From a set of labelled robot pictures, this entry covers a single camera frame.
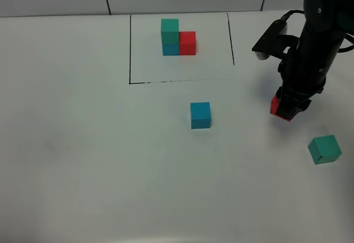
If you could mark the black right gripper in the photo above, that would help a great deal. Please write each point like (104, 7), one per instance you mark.
(303, 75)

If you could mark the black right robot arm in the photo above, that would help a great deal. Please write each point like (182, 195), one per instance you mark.
(327, 24)

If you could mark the red template block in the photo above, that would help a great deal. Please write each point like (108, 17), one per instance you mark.
(187, 43)

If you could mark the blue template block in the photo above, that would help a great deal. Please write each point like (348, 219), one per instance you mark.
(170, 49)

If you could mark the green template block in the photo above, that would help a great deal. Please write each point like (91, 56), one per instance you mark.
(169, 31)

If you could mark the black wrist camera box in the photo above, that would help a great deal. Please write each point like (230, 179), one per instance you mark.
(273, 41)

